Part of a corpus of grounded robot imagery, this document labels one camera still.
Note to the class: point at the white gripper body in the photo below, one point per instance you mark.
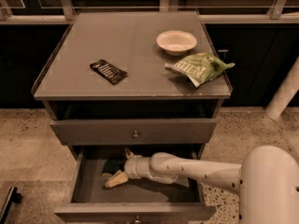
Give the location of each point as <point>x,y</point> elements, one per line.
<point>130,167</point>

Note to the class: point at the grey drawer cabinet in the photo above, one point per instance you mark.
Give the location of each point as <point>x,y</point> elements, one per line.
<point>70,89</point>

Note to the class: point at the glass railing with metal posts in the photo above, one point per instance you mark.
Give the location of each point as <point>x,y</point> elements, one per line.
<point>209,11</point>

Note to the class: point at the black object at floor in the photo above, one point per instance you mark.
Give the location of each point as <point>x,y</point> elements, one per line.
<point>13,196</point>

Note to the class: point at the grey top drawer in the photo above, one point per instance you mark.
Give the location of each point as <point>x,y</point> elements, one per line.
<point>83,132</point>

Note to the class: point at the round metal top knob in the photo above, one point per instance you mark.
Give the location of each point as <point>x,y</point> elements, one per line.
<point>135,135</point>

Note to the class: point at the round metal middle knob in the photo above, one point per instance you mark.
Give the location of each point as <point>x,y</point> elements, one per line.
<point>137,221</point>

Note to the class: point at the black snack wrapper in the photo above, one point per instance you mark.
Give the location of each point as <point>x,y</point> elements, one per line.
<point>108,71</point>

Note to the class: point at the green chip bag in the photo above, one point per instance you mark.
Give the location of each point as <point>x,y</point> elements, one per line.
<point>199,68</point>

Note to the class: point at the round metal knob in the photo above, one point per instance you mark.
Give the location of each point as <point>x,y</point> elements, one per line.
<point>137,221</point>
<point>135,135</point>

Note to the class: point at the green yellow sponge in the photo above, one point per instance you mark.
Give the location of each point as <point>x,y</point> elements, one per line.
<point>112,166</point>

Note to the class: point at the white cylindrical post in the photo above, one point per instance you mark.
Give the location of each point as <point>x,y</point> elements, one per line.
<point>286,91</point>

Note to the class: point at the white paper bowl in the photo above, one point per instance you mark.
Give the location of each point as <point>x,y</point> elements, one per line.
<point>176,42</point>

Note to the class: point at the open grey middle drawer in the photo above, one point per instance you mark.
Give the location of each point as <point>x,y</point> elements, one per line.
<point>90,201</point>

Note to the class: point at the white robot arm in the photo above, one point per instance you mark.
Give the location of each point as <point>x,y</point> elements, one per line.
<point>267,180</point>

